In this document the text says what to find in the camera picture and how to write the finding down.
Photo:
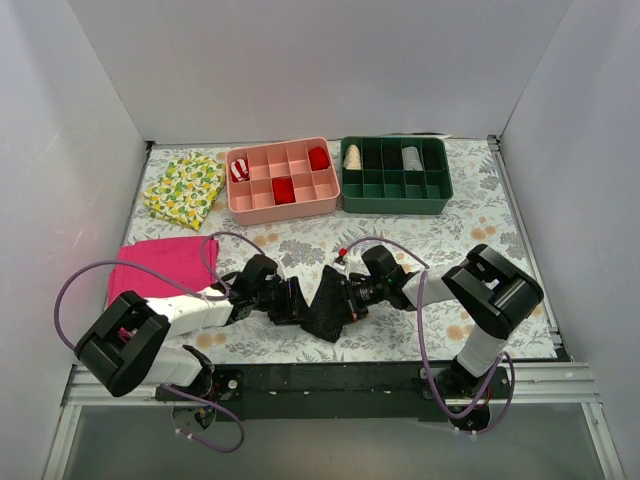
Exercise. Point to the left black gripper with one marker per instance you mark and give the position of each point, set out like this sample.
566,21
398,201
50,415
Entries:
292,300

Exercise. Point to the cream rolled cloth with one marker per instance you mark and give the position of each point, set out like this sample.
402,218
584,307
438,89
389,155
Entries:
352,159

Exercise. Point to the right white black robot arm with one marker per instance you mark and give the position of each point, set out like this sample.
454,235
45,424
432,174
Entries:
496,294

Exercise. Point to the green divided organizer box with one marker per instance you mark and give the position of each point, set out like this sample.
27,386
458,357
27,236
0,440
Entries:
393,190

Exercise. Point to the red rolled cloth back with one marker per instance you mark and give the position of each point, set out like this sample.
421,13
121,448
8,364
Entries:
318,158

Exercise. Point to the black striped underwear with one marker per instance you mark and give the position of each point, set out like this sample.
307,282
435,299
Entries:
327,313

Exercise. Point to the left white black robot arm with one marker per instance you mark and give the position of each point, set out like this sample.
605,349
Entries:
128,344

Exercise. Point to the magenta folded cloth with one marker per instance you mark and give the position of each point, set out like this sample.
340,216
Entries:
183,260

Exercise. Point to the grey rolled cloth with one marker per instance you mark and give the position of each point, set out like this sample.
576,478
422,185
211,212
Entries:
411,159

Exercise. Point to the lemon print folded cloth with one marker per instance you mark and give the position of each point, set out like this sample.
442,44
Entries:
187,191

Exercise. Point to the red rolled cloth front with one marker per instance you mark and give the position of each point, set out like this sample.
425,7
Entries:
283,190

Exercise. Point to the black rolled cloth left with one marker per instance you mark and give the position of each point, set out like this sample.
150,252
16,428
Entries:
372,158

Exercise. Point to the pink divided organizer box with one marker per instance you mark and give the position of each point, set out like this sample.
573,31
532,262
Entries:
252,202

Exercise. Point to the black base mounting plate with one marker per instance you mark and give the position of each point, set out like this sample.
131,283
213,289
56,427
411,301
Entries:
322,391

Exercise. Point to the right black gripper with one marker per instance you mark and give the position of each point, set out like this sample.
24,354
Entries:
347,299

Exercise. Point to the red white striped rolled sock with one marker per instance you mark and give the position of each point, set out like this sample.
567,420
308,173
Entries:
239,170

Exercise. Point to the aluminium frame rail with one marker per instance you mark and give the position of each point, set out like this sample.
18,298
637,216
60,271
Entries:
551,426

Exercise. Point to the red rolled cloth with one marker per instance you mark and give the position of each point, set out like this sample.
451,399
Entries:
318,158
283,190

